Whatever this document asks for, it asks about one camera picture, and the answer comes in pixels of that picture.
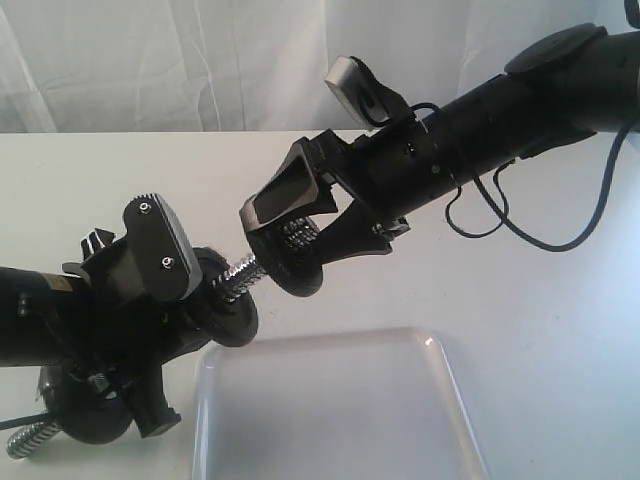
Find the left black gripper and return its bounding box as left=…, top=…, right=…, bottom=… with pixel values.
left=47, top=229, right=205, bottom=439

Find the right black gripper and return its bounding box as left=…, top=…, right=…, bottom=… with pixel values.
left=240, top=111, right=470, bottom=265

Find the black weight plate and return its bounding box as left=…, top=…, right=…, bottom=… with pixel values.
left=246, top=228, right=323, bottom=298

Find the chrome threaded dumbbell bar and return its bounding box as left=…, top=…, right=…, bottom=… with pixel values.
left=1, top=226, right=289, bottom=460

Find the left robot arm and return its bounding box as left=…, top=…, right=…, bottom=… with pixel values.
left=1, top=229, right=212, bottom=445

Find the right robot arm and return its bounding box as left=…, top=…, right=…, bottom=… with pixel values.
left=240, top=23, right=639, bottom=263

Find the black plate right side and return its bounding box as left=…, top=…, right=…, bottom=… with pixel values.
left=184, top=247, right=259, bottom=347

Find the black plate left side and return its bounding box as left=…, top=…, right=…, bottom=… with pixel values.
left=38, top=364, right=133, bottom=445

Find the clear plastic tray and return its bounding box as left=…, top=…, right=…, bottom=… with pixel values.
left=191, top=327, right=489, bottom=479

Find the white curtain backdrop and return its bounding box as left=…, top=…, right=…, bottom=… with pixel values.
left=1, top=1, right=629, bottom=133

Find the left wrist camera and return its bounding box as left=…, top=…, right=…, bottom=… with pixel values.
left=123, top=193, right=203, bottom=302

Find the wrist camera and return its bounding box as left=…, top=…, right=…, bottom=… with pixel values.
left=324, top=55, right=414, bottom=131
left=123, top=193, right=203, bottom=302

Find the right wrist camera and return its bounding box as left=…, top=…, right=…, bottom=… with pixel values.
left=324, top=55, right=414, bottom=131

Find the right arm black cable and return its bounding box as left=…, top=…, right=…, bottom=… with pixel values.
left=444, top=114, right=631, bottom=254

